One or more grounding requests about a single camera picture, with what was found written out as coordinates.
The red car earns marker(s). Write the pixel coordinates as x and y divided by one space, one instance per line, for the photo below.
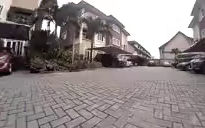
1 61

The grey brick paved road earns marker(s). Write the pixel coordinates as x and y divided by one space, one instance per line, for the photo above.
103 100

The dark carport roof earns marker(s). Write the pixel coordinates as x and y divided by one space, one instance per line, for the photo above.
201 45
111 50

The vehicles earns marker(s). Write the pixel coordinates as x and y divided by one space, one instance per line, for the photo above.
158 62

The pale gabled house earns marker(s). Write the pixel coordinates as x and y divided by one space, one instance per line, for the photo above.
178 45

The grey car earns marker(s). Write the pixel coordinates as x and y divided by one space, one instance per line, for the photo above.
185 65

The beige and brown house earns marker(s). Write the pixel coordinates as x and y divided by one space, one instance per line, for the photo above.
106 33

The tall dark trees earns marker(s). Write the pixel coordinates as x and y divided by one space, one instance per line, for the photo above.
46 20

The green bushes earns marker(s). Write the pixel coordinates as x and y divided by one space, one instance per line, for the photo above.
61 60

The long pale terrace building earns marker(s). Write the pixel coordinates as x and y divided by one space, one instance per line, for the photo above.
139 50

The house with white railings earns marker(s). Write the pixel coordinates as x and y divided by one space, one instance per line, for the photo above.
10 30

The tree with pale trunk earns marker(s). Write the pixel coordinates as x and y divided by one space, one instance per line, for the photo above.
68 15

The palm tree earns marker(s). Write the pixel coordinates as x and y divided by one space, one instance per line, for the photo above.
94 26

